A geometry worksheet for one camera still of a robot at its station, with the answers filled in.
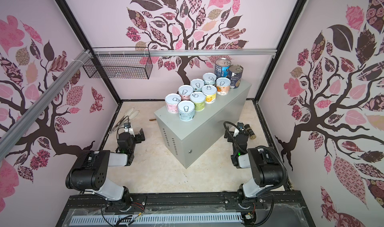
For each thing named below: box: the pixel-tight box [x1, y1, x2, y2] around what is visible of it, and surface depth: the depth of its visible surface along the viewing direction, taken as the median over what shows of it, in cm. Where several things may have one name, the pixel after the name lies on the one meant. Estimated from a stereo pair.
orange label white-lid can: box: [216, 77, 232, 96], surface depth 75 cm
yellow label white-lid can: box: [201, 84, 217, 104], surface depth 71 cm
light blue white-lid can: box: [190, 78, 205, 92], surface depth 74 cm
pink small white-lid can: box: [178, 84, 194, 101], surface depth 70 cm
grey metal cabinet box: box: [154, 84, 252, 169], surface depth 69 cm
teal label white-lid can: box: [202, 72, 217, 86], surface depth 77 cm
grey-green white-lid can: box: [178, 100, 195, 122], surface depth 64 cm
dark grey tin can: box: [228, 64, 244, 89], surface depth 75 cm
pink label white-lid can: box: [165, 93, 182, 114], surface depth 67 cm
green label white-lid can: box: [190, 91, 206, 112], surface depth 68 cm
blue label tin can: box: [214, 57, 232, 78], surface depth 77 cm
